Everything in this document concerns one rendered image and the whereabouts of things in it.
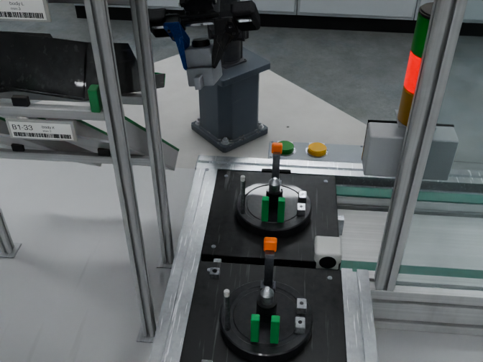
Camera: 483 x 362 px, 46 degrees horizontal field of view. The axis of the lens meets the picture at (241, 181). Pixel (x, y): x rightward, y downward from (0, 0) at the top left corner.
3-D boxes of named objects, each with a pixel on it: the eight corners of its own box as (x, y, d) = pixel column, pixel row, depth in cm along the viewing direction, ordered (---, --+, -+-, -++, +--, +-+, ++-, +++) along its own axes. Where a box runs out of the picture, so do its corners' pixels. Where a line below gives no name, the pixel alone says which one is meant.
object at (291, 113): (218, 49, 191) (218, 40, 190) (443, 179, 137) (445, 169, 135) (15, 119, 157) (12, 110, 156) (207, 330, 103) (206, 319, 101)
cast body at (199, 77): (198, 76, 99) (192, 36, 96) (223, 75, 98) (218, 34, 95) (185, 90, 92) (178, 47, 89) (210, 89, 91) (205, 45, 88)
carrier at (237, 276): (200, 268, 98) (196, 214, 90) (340, 277, 96) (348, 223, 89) (175, 397, 79) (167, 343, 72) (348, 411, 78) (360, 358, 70)
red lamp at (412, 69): (401, 77, 77) (407, 43, 74) (438, 78, 76) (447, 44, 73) (406, 95, 73) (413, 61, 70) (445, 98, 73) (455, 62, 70)
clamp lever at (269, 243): (261, 280, 90) (264, 235, 88) (274, 281, 90) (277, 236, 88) (261, 291, 86) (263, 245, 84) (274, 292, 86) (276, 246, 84)
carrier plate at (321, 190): (218, 177, 118) (217, 169, 117) (334, 183, 116) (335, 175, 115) (200, 261, 99) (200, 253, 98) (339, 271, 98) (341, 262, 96)
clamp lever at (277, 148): (269, 179, 110) (272, 141, 107) (280, 180, 110) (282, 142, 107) (269, 186, 106) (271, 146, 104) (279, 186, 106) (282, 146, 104)
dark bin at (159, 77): (96, 77, 102) (98, 35, 100) (164, 87, 100) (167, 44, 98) (-4, 87, 76) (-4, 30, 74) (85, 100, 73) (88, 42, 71)
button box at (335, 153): (268, 161, 130) (269, 138, 127) (361, 166, 129) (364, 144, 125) (267, 180, 125) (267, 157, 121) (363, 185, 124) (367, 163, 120)
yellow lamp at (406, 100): (394, 108, 80) (401, 77, 77) (431, 110, 80) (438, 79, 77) (399, 128, 76) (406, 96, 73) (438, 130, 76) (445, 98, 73)
